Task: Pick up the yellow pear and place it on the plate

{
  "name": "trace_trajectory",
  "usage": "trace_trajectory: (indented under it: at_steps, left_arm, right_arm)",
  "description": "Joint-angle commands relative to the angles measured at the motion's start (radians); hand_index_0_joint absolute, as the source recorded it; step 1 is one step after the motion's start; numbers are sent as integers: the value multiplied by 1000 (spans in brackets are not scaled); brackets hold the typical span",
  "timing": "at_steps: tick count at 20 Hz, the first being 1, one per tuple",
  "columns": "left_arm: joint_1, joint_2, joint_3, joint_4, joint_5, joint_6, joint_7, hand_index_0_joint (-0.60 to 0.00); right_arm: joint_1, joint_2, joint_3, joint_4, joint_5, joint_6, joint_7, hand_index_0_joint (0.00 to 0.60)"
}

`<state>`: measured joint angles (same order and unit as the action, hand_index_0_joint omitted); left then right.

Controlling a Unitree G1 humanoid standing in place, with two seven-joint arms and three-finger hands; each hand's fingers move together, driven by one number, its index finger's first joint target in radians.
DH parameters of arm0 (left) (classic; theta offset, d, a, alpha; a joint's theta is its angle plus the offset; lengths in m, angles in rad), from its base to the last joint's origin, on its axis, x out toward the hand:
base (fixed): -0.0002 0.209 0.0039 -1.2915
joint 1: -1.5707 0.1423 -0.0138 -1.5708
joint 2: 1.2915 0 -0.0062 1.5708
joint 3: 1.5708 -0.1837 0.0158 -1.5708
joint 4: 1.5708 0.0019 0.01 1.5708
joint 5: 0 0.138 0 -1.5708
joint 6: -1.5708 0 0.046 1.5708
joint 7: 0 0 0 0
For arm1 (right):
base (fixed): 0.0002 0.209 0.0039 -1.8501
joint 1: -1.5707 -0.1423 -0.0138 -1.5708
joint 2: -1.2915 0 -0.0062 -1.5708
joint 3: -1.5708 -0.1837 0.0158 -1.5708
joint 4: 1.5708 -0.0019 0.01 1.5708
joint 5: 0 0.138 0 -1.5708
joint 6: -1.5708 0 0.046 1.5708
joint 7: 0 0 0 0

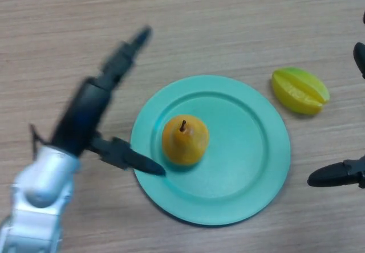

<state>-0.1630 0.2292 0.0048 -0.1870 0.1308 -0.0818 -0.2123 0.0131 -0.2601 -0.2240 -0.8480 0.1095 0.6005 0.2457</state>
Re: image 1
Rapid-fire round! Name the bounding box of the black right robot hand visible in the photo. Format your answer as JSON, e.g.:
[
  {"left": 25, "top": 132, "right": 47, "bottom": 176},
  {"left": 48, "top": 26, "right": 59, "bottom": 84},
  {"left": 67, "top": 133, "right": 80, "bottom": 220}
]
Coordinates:
[{"left": 307, "top": 10, "right": 365, "bottom": 189}]

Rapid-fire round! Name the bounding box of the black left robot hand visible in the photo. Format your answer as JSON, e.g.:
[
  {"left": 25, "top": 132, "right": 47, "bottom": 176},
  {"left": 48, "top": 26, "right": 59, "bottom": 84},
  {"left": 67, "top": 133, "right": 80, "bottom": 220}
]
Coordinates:
[{"left": 50, "top": 26, "right": 167, "bottom": 177}]

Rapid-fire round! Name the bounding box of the yellow pear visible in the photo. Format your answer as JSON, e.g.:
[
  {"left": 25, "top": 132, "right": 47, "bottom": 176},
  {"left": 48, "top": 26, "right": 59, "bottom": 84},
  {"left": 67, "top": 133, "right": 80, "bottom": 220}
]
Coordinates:
[{"left": 161, "top": 115, "right": 210, "bottom": 166}]

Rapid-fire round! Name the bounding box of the green round plate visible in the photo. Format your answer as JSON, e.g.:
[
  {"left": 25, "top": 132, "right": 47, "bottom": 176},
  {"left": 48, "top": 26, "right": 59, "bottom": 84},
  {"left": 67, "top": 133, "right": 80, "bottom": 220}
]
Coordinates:
[{"left": 130, "top": 75, "right": 291, "bottom": 226}]

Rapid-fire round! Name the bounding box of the yellow-green starfruit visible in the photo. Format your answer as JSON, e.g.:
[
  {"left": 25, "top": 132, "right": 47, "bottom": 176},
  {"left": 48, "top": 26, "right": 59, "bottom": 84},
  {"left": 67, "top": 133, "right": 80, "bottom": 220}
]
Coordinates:
[{"left": 271, "top": 67, "right": 331, "bottom": 116}]

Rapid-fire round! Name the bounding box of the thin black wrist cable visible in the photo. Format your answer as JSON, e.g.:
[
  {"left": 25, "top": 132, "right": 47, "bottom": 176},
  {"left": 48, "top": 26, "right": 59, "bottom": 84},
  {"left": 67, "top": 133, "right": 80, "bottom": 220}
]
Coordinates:
[{"left": 29, "top": 124, "right": 48, "bottom": 160}]

